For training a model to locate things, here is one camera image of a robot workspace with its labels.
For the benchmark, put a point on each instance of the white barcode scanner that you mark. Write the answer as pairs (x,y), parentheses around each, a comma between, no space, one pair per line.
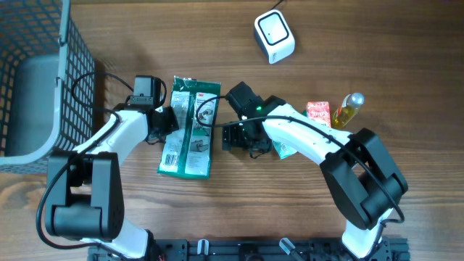
(273,36)

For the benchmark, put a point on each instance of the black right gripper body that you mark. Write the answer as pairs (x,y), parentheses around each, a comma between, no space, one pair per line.
(237,135)

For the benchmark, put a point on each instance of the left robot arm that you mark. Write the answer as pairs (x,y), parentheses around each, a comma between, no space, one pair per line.
(83,203)

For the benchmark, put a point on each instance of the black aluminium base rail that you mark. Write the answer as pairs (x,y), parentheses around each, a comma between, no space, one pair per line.
(313,249)

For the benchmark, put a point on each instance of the pale green wipes sachet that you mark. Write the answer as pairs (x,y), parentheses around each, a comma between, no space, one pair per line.
(283,150)

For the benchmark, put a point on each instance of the green 3M sponge packet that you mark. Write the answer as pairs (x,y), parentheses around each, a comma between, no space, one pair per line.
(187,151)

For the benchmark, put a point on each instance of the dark grey mesh basket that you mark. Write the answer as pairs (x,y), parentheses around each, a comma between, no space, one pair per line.
(47,89)

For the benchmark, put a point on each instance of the yellow oil bottle silver cap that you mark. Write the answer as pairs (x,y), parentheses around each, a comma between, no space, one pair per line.
(347,110)

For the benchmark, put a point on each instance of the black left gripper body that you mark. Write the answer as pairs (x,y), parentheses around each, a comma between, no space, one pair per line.
(168,122)

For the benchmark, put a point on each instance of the pink Kleenex tissue pack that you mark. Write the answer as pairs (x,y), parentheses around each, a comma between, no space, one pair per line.
(319,111)

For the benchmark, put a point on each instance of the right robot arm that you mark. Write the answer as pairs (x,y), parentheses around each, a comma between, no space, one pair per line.
(363,179)

